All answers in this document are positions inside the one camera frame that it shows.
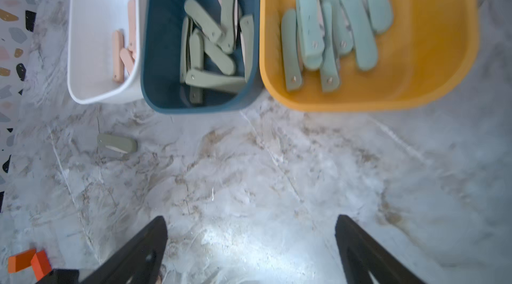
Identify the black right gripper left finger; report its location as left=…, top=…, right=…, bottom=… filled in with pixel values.
left=83, top=215, right=168, bottom=283

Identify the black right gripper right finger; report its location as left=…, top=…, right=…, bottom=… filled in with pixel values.
left=335, top=215, right=423, bottom=283

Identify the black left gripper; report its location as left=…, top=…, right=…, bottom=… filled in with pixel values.
left=37, top=269, right=83, bottom=284

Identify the pink knife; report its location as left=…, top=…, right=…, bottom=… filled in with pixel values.
left=127, top=0, right=137, bottom=59
left=112, top=30, right=124, bottom=83

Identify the pink knife diagonal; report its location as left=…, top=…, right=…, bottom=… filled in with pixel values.
left=119, top=48, right=135, bottom=75

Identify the mint knife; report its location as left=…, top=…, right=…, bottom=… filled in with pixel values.
left=340, top=0, right=378, bottom=71

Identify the green knife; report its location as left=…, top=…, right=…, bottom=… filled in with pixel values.
left=97, top=133, right=138, bottom=154
left=184, top=0, right=224, bottom=43

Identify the yellow storage box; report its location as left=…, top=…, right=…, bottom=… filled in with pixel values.
left=259, top=0, right=479, bottom=112

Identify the white storage box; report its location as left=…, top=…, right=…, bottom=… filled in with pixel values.
left=67, top=0, right=147, bottom=105

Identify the dark teal storage box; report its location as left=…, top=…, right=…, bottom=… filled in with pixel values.
left=141, top=0, right=263, bottom=114

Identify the orange block large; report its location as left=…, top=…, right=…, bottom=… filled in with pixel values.
left=31, top=250, right=53, bottom=281

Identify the orange block small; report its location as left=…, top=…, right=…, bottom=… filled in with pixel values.
left=7, top=249, right=37, bottom=273

